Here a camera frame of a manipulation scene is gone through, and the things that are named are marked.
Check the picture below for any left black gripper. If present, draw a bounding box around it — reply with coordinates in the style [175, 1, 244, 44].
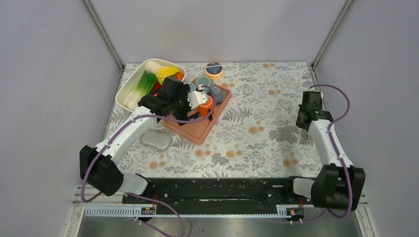
[170, 84, 201, 125]

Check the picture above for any orange mug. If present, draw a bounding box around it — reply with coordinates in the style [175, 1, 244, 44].
[197, 96, 214, 118]

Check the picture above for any small grey mug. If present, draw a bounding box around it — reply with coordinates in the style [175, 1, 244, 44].
[210, 86, 228, 105]

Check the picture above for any light blue butterfly mug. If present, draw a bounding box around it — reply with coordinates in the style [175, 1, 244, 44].
[189, 83, 197, 92]

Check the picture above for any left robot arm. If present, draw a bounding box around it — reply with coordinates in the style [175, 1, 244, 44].
[80, 78, 213, 203]

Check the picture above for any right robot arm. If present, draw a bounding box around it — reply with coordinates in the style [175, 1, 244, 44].
[283, 91, 366, 212]

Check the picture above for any teal green glazed mug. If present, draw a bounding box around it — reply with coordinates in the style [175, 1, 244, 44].
[193, 76, 214, 95]

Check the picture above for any toy red chili pepper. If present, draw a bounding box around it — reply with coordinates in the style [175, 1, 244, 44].
[150, 83, 162, 95]

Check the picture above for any toy bok choy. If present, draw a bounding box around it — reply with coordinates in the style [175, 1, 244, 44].
[123, 71, 158, 110]

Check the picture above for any pink rectangular tray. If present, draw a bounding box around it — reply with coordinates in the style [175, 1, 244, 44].
[163, 84, 232, 145]

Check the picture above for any clear plastic oval lid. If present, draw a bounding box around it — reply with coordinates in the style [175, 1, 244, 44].
[140, 129, 172, 152]

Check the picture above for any toy napa cabbage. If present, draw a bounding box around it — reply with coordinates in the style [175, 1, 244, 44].
[145, 60, 179, 85]

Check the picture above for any white oval vegetable basket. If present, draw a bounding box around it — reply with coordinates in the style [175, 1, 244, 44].
[115, 58, 187, 112]

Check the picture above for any orange tape roll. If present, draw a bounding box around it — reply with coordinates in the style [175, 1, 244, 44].
[205, 62, 223, 80]

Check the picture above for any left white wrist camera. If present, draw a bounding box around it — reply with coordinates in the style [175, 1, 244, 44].
[187, 91, 209, 110]

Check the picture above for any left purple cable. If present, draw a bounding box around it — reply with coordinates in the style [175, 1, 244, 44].
[80, 85, 219, 237]

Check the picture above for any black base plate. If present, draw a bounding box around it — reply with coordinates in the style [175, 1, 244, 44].
[122, 178, 312, 210]

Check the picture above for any white slotted cable duct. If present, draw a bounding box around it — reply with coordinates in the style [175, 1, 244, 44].
[84, 204, 291, 218]

